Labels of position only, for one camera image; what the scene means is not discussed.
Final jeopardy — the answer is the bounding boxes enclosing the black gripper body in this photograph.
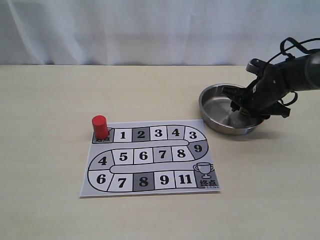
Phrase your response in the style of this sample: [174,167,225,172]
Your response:
[243,65,293,119]

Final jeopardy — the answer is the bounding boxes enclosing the wooden die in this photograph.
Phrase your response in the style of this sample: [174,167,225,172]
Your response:
[240,107,250,116]

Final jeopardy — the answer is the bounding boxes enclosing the stainless steel round bowl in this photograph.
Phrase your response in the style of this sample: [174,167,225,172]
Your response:
[198,83,264,136]

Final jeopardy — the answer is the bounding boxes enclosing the red cylinder game piece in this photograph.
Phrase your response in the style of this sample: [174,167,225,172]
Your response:
[91,115,109,140]

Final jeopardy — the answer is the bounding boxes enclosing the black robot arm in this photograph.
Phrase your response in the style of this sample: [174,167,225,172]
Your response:
[222,51,320,119]

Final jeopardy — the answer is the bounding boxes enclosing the paper number game board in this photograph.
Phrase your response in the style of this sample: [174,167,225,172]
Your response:
[79,119,221,198]

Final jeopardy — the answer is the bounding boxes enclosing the white curtain backdrop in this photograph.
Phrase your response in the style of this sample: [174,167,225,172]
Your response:
[0,0,320,66]

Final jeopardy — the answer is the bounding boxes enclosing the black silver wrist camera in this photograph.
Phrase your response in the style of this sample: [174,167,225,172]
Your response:
[245,58,267,76]

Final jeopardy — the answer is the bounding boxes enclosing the black cable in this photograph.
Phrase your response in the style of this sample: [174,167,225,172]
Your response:
[267,37,320,66]

